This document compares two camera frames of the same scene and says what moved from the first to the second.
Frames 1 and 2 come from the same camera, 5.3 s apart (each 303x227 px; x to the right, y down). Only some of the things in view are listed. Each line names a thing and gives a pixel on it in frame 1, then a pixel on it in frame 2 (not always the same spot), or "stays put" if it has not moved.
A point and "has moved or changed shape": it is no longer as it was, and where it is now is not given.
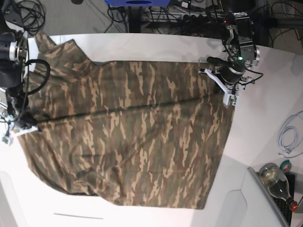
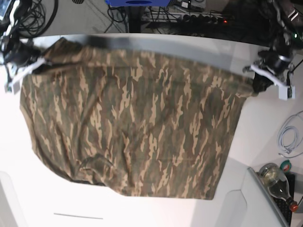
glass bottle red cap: [278, 184] stays put
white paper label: [78, 216] stays put
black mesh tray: [282, 205] stays put
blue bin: [138, 3] stays put
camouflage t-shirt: [141, 132] has moved or changed shape
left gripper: [25, 119] -> [19, 53]
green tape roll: [285, 165] stays put
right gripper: [232, 71] -> [275, 60]
